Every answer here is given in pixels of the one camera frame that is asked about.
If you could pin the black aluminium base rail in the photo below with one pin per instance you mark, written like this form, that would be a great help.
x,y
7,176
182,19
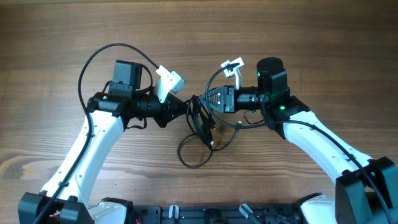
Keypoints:
x,y
267,214

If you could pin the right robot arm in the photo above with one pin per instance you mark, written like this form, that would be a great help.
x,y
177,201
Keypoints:
x,y
365,188

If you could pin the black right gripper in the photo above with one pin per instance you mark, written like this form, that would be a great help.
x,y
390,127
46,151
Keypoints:
x,y
229,99

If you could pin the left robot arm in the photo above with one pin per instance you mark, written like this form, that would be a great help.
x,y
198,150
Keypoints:
x,y
65,197

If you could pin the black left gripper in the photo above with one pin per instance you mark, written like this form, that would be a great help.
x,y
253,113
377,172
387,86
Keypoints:
x,y
170,110

